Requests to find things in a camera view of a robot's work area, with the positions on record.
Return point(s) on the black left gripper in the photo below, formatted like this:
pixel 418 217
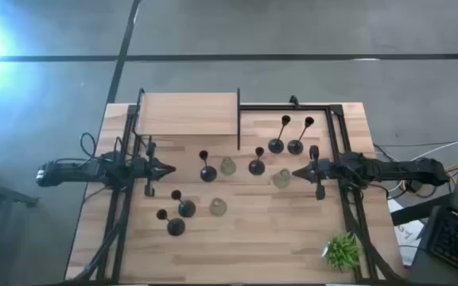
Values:
pixel 149 170

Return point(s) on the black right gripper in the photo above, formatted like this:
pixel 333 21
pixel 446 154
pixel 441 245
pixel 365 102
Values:
pixel 321 171

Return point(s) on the ribbed clear glass candle holder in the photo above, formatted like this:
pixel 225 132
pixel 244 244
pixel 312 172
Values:
pixel 227 167
pixel 218 207
pixel 282 179

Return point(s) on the black metal candlestick holder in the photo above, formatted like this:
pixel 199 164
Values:
pixel 187 208
pixel 256 167
pixel 208 174
pixel 295 147
pixel 276 145
pixel 176 226

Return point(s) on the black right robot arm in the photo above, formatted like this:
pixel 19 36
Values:
pixel 396 168

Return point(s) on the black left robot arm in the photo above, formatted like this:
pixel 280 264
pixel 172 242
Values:
pixel 70 171

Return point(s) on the small green artificial plant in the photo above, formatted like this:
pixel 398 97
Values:
pixel 342 252

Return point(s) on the black power adapter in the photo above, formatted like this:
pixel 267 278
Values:
pixel 414 186

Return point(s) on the white paper sheet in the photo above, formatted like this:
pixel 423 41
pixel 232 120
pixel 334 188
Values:
pixel 408 238

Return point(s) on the black laptop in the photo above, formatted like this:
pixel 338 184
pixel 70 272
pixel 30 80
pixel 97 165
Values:
pixel 457 242

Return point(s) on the wooden shelf black frame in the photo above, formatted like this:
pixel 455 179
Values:
pixel 197 119

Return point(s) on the black metal table frame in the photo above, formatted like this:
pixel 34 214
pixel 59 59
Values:
pixel 284 107

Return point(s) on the small black bracket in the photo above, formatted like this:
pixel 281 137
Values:
pixel 293 101

